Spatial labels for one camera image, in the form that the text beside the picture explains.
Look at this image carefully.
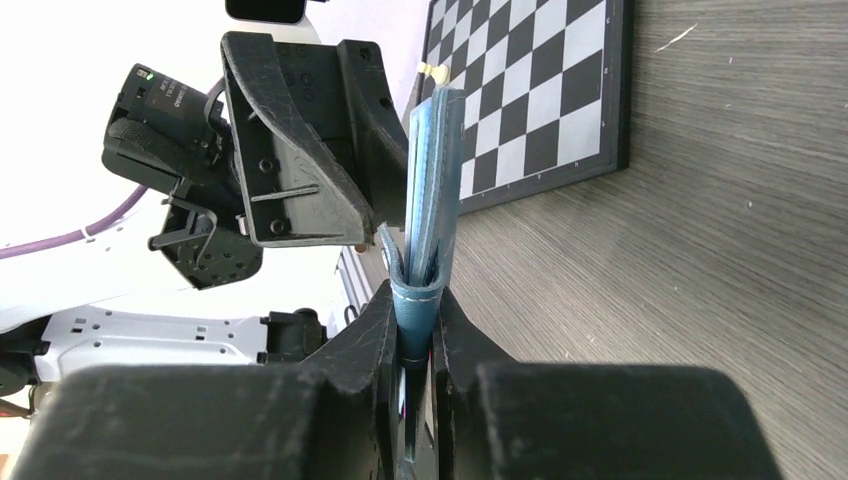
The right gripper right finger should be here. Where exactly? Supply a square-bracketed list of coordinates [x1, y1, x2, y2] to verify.
[431, 292, 782, 479]

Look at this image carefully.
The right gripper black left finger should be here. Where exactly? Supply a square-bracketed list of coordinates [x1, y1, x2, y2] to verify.
[13, 284, 397, 479]

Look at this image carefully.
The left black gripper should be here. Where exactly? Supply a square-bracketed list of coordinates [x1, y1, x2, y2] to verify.
[102, 31, 373, 290]

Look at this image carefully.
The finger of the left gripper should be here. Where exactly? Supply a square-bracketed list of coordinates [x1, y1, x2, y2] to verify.
[336, 40, 408, 228]

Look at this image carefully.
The light blue card holder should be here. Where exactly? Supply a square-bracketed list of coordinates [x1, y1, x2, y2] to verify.
[379, 87, 466, 462]

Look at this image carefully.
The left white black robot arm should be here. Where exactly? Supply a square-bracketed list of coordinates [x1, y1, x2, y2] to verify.
[1, 32, 408, 396]

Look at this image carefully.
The cream chess piece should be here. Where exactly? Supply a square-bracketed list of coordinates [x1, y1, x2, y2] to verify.
[417, 61, 451, 86]

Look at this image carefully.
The black white chessboard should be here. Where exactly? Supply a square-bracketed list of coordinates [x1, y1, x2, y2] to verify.
[422, 0, 635, 213]

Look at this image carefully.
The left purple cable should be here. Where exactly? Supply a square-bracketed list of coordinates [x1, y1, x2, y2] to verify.
[0, 76, 230, 261]

